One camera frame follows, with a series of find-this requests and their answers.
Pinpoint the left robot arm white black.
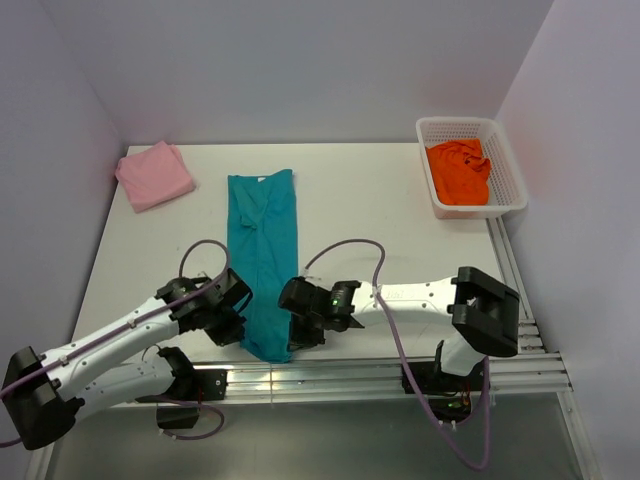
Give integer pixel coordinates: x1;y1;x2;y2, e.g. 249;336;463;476
1;269;253;451

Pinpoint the orange t-shirt in basket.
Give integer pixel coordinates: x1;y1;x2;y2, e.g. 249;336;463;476
426;138;491;206

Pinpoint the teal t-shirt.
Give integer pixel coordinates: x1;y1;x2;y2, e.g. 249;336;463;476
227;169;299;364

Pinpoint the black box under rail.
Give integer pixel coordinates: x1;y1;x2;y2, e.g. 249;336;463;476
156;406;200;431

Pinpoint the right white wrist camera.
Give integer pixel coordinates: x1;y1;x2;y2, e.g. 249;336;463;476
300;268;322;282

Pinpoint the white plastic basket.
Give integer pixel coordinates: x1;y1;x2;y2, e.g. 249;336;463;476
416;116;528;220

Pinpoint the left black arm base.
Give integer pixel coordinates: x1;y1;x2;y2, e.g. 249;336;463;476
192;368;228;402

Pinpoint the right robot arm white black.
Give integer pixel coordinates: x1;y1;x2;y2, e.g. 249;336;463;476
278;266;520;390

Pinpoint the aluminium mounting rail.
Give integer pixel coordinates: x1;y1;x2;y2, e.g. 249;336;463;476
114;352;574;407

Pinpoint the folded pink t-shirt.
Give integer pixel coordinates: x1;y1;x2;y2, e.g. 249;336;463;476
115;141;196;213

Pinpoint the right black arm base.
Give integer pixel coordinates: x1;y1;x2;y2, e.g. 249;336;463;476
408;361;484;396

